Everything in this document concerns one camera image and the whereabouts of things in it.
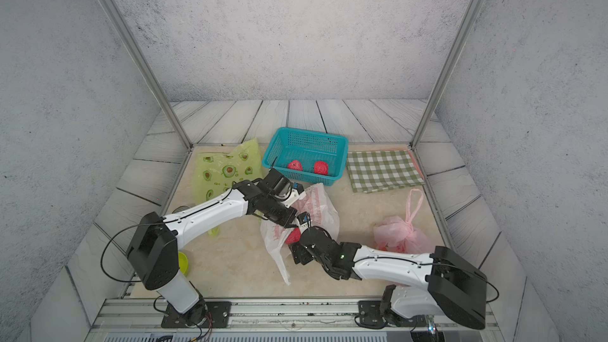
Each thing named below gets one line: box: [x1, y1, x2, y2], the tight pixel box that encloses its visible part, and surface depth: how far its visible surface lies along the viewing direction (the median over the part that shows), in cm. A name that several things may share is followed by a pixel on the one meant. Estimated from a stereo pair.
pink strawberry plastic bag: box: [372, 188, 436, 255], surface depth 77 cm
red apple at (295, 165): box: [288, 159, 304, 171], surface depth 107 cm
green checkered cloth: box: [346, 149, 426, 194], surface depth 113 cm
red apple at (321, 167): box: [314, 160, 329, 175], surface depth 106 cm
